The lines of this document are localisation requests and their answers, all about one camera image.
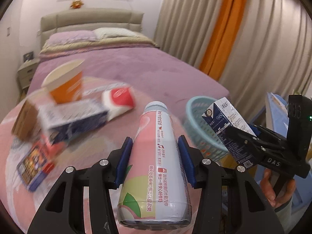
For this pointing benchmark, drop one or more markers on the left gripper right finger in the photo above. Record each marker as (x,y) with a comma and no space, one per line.
(248,210)

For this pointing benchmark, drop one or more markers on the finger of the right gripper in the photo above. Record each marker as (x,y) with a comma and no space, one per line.
(243,145)

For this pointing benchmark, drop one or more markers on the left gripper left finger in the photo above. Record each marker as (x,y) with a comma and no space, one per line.
(62,209)

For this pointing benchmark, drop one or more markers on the blue and white milk carton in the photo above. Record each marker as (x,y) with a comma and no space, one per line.
(229,125)

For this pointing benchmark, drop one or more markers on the pink and white drink bottle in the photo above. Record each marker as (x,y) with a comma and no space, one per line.
(154,194)

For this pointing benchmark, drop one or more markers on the red and white paper cup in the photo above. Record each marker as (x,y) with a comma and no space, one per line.
(118,101)

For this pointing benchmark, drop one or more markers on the orange and white paper cup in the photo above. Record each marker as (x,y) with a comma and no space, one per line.
(64,83)

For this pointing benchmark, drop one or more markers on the grey sleeve forearm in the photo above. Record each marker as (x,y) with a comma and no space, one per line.
(287,218)

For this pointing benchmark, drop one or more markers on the person's right hand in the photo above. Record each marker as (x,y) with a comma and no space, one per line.
(269,193)

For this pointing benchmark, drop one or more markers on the blue desk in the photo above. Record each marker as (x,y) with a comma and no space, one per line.
(277,123)

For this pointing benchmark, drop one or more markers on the light blue plastic basket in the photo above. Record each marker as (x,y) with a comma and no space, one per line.
(200,133)

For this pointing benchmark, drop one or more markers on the colourful snack packet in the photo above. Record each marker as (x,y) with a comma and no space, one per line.
(38,162)

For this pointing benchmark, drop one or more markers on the white and blue box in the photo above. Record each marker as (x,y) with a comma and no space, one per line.
(64,122)

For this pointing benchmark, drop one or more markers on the beige curtain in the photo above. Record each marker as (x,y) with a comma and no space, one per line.
(271,52)

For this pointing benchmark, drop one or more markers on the brown cardboard box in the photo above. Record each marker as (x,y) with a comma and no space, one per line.
(25,122)

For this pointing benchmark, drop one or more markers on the bed with purple cover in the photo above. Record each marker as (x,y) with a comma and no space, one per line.
(149,70)

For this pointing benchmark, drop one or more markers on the grey bedside table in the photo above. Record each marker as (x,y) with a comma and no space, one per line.
(25,73)

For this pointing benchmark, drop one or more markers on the orange curtain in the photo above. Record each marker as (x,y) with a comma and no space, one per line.
(223,38)

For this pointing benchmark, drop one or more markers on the folded beige blanket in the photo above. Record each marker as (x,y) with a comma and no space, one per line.
(51,52)

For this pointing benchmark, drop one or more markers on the purple pillow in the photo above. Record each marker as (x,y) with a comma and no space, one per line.
(69,37)

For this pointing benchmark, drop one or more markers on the white dotted pillow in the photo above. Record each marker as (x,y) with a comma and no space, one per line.
(109,32)

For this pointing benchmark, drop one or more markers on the beige padded headboard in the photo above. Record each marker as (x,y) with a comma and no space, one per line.
(89,19)

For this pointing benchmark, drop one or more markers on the orange plush toy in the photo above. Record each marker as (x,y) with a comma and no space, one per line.
(76,4)

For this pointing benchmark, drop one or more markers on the small picture frame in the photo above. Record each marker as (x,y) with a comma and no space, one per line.
(28,56)

